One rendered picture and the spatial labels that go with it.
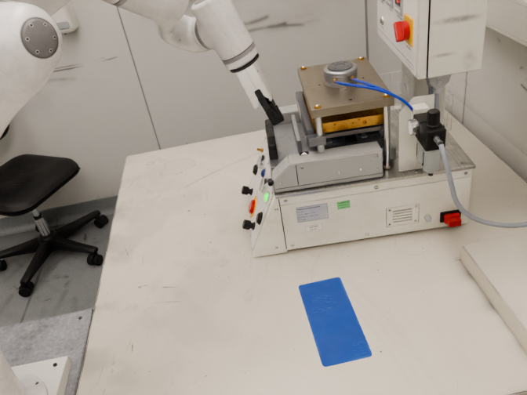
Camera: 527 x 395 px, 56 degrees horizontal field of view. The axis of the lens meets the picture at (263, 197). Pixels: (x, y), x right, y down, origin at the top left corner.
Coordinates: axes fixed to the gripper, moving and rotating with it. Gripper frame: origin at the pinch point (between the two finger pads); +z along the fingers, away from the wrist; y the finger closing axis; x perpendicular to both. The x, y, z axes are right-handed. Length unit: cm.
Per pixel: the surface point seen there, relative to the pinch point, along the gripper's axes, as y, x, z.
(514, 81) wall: -13, 59, 29
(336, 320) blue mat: 41, -5, 30
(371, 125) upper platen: 10.2, 19.5, 8.6
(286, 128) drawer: -7.9, -0.3, 8.4
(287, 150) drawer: 4.1, -1.1, 8.1
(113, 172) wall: -133, -115, 43
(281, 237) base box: 16.9, -11.2, 21.8
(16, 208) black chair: -73, -131, 14
